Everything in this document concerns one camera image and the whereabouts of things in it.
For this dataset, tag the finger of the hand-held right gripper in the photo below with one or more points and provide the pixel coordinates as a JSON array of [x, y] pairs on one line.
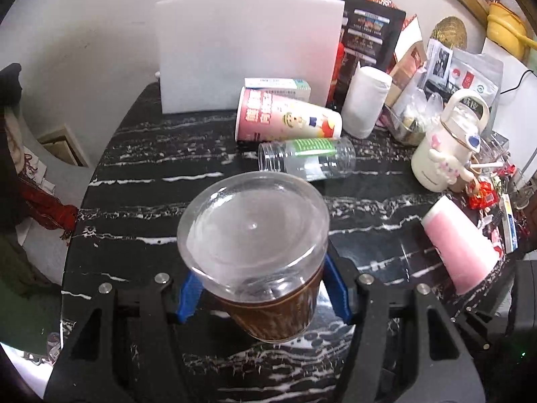
[[509, 224], [478, 323]]

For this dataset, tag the clear plastic container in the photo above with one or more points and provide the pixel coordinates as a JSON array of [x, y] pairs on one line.
[[409, 128]]

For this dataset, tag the black printed bag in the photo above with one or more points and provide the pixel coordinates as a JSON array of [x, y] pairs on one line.
[[369, 33]]

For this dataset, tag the pink paper cup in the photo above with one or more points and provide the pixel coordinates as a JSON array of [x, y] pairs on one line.
[[459, 243]]

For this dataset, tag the small white medicine box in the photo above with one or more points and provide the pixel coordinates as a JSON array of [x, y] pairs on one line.
[[279, 87]]

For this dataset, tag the white paper roll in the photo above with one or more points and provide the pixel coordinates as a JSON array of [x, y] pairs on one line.
[[365, 100]]

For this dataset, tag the white plastic board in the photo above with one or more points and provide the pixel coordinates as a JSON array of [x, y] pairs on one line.
[[239, 46]]

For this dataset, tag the yellow pot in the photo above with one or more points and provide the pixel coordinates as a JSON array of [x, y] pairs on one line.
[[505, 29]]

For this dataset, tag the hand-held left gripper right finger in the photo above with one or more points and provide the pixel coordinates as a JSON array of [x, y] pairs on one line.
[[337, 291]]

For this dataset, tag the black and white photo card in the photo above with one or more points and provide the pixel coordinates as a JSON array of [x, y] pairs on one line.
[[438, 61]]

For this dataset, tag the red cloth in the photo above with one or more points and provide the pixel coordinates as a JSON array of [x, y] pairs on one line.
[[48, 208]]

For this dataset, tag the red wrapped candy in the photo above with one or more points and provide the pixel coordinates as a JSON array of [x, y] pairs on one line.
[[482, 195]]

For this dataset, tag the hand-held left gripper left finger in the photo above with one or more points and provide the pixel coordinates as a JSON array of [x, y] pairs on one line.
[[186, 299]]

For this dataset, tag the pink printed cartoon cup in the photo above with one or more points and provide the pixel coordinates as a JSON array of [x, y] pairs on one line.
[[285, 115]]

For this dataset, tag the dark cloth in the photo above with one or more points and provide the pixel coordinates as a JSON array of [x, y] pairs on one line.
[[8, 92]]

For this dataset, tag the silver foil bag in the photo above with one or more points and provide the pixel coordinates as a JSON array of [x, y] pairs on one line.
[[476, 75]]

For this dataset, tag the clear jar with brown label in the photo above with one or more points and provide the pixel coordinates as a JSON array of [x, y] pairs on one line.
[[251, 235]]

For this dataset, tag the clear plastic jar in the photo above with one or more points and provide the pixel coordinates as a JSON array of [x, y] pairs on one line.
[[308, 159]]

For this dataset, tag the white kettle with cartoon figure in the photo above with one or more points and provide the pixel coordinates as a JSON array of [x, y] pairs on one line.
[[444, 151]]

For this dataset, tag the gold woven hat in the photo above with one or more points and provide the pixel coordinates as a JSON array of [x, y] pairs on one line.
[[449, 32]]

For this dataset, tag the brown cardboard box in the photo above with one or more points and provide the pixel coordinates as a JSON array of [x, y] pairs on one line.
[[409, 71]]

